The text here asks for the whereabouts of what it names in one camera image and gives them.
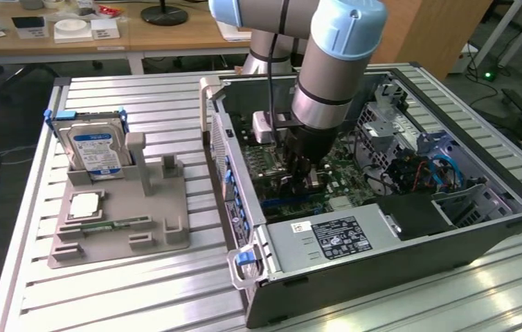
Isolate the silver CPU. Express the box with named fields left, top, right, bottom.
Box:
left=68, top=194, right=104, bottom=219

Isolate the white table frame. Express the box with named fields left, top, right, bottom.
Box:
left=472, top=0, right=522, bottom=94

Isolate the grey parts rack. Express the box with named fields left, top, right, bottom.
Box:
left=46, top=131, right=192, bottom=270

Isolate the graphics card with black fan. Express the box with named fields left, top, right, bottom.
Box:
left=258, top=164, right=333, bottom=203

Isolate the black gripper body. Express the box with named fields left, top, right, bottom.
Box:
left=283, top=124, right=341, bottom=164

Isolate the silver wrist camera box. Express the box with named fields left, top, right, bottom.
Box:
left=250, top=110, right=289, bottom=145

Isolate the white paper stack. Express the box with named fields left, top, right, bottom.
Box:
left=216, top=23, right=253, bottom=42

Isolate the blue disk wire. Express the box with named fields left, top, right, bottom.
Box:
left=428, top=155, right=467, bottom=190

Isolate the hard disk in blue caddy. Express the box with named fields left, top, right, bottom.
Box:
left=44, top=106, right=132, bottom=181

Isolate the metal drive cage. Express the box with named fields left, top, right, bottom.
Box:
left=356, top=100, right=427, bottom=163

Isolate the wooden cabinet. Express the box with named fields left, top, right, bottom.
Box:
left=371, top=0, right=495, bottom=80

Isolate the metal disk bay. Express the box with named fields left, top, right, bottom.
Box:
left=429, top=183, right=515, bottom=228

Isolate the blue expansion slot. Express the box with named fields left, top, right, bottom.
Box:
left=258, top=195, right=311, bottom=209

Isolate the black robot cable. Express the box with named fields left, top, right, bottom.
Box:
left=265, top=0, right=289, bottom=115

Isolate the black open PC case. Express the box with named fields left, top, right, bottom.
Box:
left=198, top=67, right=522, bottom=329

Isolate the wooden desk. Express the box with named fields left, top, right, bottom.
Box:
left=0, top=0, right=254, bottom=66

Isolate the white round holder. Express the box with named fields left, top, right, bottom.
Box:
left=52, top=19, right=94, bottom=44

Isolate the grey power supply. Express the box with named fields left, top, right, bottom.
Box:
left=258, top=203, right=403, bottom=274

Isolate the white box with black top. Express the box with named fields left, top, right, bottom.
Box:
left=10, top=16, right=49, bottom=39

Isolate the plain white box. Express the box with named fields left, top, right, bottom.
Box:
left=89, top=17, right=118, bottom=41

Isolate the black round lamp base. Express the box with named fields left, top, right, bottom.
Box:
left=138, top=0, right=190, bottom=27

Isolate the green motherboard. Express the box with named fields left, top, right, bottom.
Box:
left=234, top=116, right=381, bottom=224

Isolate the green RAM stick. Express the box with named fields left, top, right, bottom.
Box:
left=82, top=217, right=150, bottom=232

